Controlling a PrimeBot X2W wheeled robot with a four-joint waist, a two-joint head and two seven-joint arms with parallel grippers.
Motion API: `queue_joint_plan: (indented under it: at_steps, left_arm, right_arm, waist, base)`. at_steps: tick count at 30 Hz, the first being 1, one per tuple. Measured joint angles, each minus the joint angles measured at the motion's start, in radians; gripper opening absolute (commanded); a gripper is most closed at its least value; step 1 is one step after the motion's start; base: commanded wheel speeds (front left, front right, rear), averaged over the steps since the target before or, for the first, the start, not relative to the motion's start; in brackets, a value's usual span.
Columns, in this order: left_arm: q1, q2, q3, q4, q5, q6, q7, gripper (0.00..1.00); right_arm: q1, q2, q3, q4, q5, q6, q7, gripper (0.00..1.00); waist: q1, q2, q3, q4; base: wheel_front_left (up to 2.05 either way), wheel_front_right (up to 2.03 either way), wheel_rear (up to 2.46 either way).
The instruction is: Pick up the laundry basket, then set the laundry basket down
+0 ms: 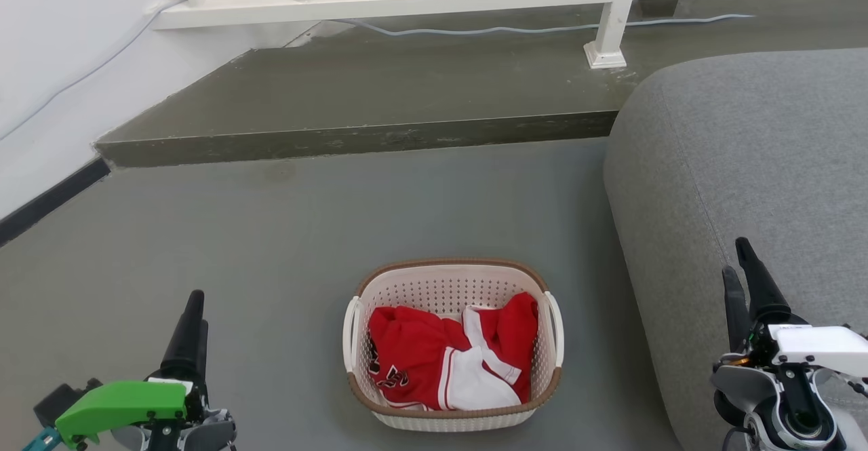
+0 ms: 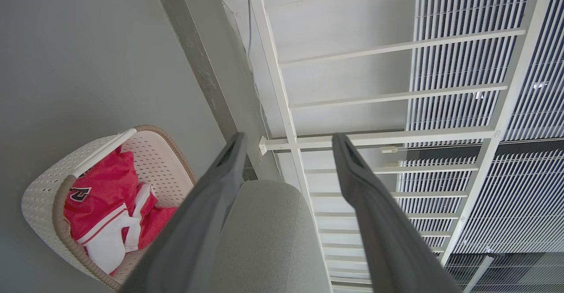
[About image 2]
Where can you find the grey concrete step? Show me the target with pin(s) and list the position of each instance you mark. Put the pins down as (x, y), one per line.
(198, 55)

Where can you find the red and white jersey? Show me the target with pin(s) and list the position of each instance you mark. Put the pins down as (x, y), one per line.
(110, 244)

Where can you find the cream perforated plastic laundry basket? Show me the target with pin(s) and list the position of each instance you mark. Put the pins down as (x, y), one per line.
(158, 161)

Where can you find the red jersey with black print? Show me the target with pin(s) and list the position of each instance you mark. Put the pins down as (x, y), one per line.
(105, 183)

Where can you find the white louvered screen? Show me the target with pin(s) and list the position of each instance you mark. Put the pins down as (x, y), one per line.
(528, 196)

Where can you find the white metal railing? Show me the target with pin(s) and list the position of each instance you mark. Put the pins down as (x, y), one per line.
(282, 90)

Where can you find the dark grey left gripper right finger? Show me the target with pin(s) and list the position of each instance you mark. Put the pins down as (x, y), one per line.
(387, 240)

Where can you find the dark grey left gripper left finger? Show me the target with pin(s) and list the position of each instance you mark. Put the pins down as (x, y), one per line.
(189, 231)

